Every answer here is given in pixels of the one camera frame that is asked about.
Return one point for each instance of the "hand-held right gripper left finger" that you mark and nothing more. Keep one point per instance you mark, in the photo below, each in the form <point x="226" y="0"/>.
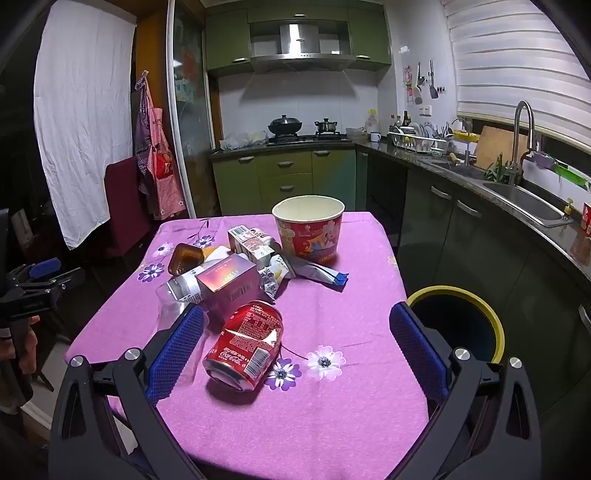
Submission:
<point x="178" y="355"/>

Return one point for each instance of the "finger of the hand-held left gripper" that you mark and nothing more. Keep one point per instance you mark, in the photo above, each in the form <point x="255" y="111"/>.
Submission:
<point x="60" y="282"/>
<point x="44" y="268"/>

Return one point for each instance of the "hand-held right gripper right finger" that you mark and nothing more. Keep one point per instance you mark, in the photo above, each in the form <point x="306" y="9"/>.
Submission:
<point x="418" y="355"/>

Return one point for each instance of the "clear plastic bottle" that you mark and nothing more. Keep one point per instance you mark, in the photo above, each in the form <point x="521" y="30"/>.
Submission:
<point x="184" y="288"/>

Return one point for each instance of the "crushed red soda can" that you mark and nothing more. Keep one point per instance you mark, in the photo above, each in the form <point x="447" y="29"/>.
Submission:
<point x="244" y="341"/>

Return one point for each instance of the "yellow rimmed chair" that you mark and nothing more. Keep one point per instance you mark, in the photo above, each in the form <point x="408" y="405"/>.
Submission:
<point x="494" y="323"/>

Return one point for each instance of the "pink cardboard box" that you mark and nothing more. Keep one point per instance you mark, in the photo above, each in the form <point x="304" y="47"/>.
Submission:
<point x="231" y="286"/>

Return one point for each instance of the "brown plastic tray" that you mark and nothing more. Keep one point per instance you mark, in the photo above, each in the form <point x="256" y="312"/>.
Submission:
<point x="184" y="259"/>

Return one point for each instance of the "orange packet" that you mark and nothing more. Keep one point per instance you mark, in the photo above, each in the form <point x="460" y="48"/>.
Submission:
<point x="210" y="250"/>

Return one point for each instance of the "white paper napkin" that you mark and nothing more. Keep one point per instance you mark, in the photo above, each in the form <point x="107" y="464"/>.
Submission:
<point x="224" y="254"/>

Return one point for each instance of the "yellow and white snack wrapper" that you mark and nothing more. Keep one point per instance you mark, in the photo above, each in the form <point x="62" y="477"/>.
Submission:
<point x="274" y="274"/>

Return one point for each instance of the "silver and blue wrapper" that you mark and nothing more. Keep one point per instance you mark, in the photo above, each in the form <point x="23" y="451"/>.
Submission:
<point x="318" y="272"/>

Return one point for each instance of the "red and white milk carton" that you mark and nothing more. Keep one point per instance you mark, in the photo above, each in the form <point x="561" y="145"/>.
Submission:
<point x="249" y="244"/>

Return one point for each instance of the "red paper bucket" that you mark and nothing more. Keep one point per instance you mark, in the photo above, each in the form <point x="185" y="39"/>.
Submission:
<point x="309" y="235"/>

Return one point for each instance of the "person's left hand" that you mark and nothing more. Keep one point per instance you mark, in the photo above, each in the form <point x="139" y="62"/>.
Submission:
<point x="28" y="346"/>

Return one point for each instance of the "dark red chair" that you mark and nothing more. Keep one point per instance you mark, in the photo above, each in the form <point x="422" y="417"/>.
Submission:
<point x="124" y="207"/>

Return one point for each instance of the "purple floral tablecloth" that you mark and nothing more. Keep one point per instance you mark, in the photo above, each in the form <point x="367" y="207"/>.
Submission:
<point x="323" y="415"/>

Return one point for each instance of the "dark base cabinets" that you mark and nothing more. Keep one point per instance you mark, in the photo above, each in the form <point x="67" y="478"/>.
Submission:
<point x="438" y="230"/>

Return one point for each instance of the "white hanging sheet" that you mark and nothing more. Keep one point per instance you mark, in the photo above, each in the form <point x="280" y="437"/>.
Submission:
<point x="78" y="129"/>

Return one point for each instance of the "red checked apron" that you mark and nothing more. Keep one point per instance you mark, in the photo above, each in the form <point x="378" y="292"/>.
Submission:
<point x="159" y="157"/>

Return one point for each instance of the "steel sink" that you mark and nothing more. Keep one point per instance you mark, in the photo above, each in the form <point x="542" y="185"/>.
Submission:
<point x="526" y="201"/>

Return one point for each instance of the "green base cabinets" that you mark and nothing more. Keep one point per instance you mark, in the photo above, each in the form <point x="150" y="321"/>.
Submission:
<point x="286" y="180"/>

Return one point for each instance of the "glass sliding door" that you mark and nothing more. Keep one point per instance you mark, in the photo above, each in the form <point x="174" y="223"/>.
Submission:
<point x="191" y="115"/>

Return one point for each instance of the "dish rack with dishes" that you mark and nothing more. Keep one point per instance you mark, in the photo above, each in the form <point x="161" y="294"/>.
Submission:
<point x="415" y="141"/>

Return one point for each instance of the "red cup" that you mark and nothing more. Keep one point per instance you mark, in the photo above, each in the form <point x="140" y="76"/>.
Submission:
<point x="586" y="218"/>

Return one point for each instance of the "wooden cutting board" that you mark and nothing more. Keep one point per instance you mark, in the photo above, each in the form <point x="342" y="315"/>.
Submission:
<point x="496" y="147"/>

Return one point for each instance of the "small steel faucet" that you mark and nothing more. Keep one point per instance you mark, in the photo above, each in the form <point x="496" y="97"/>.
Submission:
<point x="466" y="138"/>

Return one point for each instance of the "white enamel mug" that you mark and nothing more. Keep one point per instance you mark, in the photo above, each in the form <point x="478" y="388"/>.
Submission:
<point x="375" y="137"/>

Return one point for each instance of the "clear plastic bags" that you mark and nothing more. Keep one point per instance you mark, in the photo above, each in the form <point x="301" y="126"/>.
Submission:
<point x="242" y="141"/>

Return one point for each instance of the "purple sink caddy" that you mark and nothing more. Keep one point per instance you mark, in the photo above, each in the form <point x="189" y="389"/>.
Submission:
<point x="542" y="159"/>

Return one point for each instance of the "dark sauce bottle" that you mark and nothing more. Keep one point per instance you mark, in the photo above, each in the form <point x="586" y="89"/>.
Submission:
<point x="406" y="121"/>

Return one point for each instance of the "plastic jar with yellow lid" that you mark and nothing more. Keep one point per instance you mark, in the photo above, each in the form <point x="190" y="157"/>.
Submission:
<point x="371" y="122"/>

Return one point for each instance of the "green plastic holder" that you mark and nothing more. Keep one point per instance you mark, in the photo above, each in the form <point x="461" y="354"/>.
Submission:
<point x="572" y="174"/>

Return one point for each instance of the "gas stove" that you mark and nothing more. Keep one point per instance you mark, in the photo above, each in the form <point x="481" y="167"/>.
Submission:
<point x="309" y="137"/>

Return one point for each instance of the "steel pot with lid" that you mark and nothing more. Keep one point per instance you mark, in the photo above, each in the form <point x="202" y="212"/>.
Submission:
<point x="326" y="125"/>

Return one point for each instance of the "black wok with lid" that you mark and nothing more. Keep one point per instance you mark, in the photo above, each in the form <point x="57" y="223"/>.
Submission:
<point x="285" y="124"/>

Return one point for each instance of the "hanging brush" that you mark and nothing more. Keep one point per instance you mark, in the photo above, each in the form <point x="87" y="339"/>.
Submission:
<point x="418" y="94"/>

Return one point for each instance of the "tall steel faucet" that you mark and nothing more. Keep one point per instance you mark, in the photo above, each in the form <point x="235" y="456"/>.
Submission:
<point x="524" y="115"/>

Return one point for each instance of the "hanging black spatula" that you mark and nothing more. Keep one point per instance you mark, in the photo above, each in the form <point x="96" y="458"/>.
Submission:
<point x="433" y="87"/>

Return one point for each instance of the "white zebra blinds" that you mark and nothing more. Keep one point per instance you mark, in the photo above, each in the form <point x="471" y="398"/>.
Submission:
<point x="517" y="60"/>

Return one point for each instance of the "steel range hood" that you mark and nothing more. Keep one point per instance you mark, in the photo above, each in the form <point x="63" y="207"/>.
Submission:
<point x="300" y="50"/>

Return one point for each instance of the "green wall cabinets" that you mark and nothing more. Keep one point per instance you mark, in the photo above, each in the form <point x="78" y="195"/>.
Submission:
<point x="226" y="41"/>

